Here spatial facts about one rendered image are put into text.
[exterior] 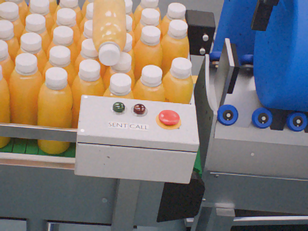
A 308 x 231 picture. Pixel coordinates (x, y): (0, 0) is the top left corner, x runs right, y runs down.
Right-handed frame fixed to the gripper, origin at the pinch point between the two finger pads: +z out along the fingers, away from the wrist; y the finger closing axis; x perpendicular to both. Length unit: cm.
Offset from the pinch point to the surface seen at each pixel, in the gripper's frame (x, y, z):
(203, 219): 2, -7, 73
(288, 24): 4.1, 4.7, -1.0
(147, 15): -21.7, -8.1, 8.2
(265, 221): 33, -32, 103
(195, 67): 17, -137, 116
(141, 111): -23.5, 26.1, 5.5
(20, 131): -45, 19, 20
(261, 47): 4.1, -6.8, 12.5
